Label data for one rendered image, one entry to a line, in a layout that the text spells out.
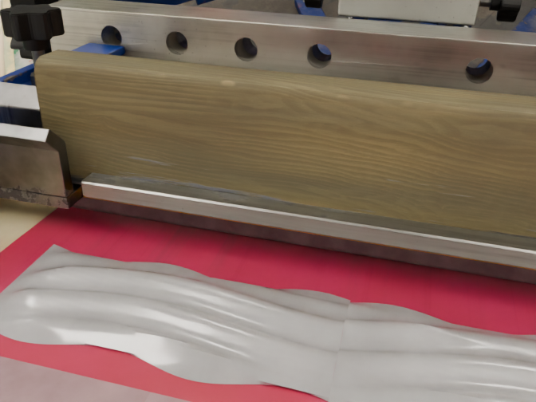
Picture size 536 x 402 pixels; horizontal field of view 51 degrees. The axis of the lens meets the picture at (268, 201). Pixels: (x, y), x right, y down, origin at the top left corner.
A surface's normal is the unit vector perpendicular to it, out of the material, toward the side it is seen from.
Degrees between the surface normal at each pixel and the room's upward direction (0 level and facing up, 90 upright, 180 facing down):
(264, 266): 32
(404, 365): 9
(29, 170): 58
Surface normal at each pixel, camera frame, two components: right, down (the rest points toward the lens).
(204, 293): -0.18, -0.51
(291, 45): -0.26, 0.47
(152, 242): 0.02, -0.87
